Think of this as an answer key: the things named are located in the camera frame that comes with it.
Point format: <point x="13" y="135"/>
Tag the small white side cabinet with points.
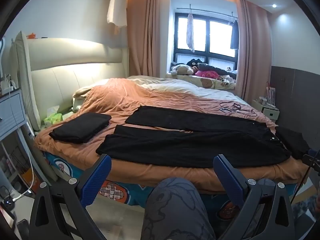
<point x="266" y="108"/>

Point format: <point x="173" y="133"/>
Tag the black pants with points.
<point x="190" y="142"/>

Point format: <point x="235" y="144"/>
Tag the pink plush toy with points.
<point x="206" y="74"/>

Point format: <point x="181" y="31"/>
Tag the black plush toy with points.
<point x="196" y="62"/>

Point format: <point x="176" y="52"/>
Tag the pink hanging cloth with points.
<point x="190" y="32"/>

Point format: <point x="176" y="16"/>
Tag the dark hanging garment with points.
<point x="234" y="36"/>

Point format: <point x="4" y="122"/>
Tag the dark cloth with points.
<point x="291" y="140"/>

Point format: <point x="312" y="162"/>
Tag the green tissue pack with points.
<point x="53" y="118"/>

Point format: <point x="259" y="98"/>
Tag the cream duvet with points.
<point x="180" y="86"/>

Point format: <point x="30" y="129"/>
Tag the ceiling spotlight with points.
<point x="274" y="5"/>

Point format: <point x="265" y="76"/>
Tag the clothes rail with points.
<point x="207" y="12"/>

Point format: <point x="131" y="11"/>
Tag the grey blue nightstand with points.
<point x="11" y="112"/>

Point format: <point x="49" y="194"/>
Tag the black folded garment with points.
<point x="81" y="127"/>

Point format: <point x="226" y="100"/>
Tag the cream padded bed headboard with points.
<point x="75" y="62"/>

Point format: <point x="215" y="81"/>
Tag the white hanging garment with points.
<point x="117" y="7"/>

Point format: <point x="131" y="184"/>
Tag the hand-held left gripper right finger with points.
<point x="228" y="180"/>

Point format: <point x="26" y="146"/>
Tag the dark jacket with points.
<point x="215" y="68"/>

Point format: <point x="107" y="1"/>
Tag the white plush toy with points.
<point x="182" y="69"/>

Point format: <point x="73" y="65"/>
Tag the cartoon printed bed sheet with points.
<point x="117" y="192"/>

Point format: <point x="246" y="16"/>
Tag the pink curtain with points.
<point x="147" y="35"/>
<point x="253" y="55"/>

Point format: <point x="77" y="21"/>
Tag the orange blanket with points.
<point x="120" y="97"/>

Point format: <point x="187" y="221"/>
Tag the white power strip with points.
<point x="6" y="86"/>

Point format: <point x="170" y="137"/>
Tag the cream pillow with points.
<point x="81" y="93"/>

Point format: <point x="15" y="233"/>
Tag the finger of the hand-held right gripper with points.
<point x="311" y="158"/>

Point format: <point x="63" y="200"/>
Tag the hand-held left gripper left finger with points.
<point x="96" y="180"/>

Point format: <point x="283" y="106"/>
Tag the black framed window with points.
<point x="220" y="35"/>

